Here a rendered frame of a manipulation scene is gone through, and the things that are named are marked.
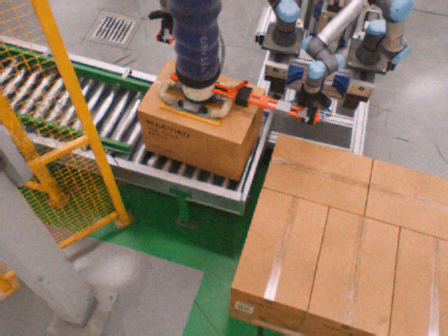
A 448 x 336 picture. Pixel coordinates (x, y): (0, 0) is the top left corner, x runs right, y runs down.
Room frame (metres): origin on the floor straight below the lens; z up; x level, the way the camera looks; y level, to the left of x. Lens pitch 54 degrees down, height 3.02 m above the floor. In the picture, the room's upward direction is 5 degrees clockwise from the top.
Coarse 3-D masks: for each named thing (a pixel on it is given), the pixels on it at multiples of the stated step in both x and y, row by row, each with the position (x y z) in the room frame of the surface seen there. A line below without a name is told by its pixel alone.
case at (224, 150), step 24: (144, 120) 1.50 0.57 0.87; (168, 120) 1.46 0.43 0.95; (192, 120) 1.47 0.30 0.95; (240, 120) 1.50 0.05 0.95; (144, 144) 1.51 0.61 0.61; (168, 144) 1.46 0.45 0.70; (192, 144) 1.42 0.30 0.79; (216, 144) 1.38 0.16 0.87; (240, 144) 1.35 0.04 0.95; (216, 168) 1.38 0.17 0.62; (240, 168) 1.36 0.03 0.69
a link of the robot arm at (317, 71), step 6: (312, 66) 1.48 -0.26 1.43; (318, 66) 1.48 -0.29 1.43; (324, 66) 1.49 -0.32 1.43; (312, 72) 1.45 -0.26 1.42; (318, 72) 1.45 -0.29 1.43; (324, 72) 1.47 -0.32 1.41; (306, 78) 1.48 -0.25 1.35; (312, 78) 1.45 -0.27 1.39; (318, 78) 1.45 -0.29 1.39; (312, 84) 1.45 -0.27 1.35; (318, 84) 1.45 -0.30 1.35
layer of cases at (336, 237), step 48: (288, 144) 1.64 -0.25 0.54; (288, 192) 1.31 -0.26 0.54; (336, 192) 1.34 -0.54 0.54; (384, 192) 1.36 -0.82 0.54; (432, 192) 1.39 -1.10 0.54; (288, 240) 1.02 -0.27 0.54; (336, 240) 1.04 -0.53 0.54; (384, 240) 1.07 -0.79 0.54; (432, 240) 1.10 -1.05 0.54; (240, 288) 0.74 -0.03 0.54; (288, 288) 0.77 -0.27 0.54; (336, 288) 0.79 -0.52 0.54; (384, 288) 0.81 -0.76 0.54; (432, 288) 0.84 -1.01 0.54
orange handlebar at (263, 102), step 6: (174, 72) 1.67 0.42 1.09; (174, 78) 1.63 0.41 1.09; (216, 84) 1.62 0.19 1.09; (216, 90) 1.58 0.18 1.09; (228, 96) 1.55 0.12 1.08; (252, 96) 1.56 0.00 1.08; (258, 96) 1.56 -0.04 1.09; (264, 96) 1.56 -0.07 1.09; (252, 102) 1.52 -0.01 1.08; (258, 102) 1.52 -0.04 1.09; (264, 102) 1.52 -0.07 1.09; (270, 102) 1.54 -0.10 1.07; (276, 102) 1.53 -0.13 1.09; (264, 108) 1.50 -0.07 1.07; (270, 108) 1.49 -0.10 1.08; (294, 108) 1.51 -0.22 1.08; (300, 108) 1.51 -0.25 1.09; (288, 114) 1.47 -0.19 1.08; (294, 114) 1.47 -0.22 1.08; (318, 114) 1.48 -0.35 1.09; (318, 120) 1.44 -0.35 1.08
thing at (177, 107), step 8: (176, 96) 1.61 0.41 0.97; (168, 104) 1.54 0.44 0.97; (176, 104) 1.55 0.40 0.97; (184, 104) 1.55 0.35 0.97; (176, 112) 1.50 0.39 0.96; (184, 112) 1.50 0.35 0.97; (192, 112) 1.51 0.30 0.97; (200, 112) 1.51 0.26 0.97; (208, 112) 1.51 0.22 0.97; (200, 120) 1.47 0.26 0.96; (208, 120) 1.47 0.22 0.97; (216, 120) 1.47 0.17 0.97
